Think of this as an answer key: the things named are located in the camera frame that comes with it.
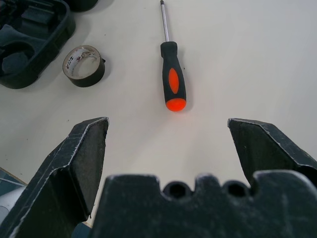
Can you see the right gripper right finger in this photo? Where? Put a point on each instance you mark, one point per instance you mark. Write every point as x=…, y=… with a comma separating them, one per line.
x=272, y=148

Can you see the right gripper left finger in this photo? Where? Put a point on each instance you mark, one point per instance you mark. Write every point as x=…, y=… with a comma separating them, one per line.
x=62, y=188

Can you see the black electrical tape roll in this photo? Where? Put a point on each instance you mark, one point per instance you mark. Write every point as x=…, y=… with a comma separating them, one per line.
x=95, y=74

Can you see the black orange Phillips screwdriver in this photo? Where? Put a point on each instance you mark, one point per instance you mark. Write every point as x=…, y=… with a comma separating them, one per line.
x=173, y=74

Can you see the black plastic tool case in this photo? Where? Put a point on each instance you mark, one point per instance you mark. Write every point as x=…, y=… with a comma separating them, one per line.
x=37, y=37

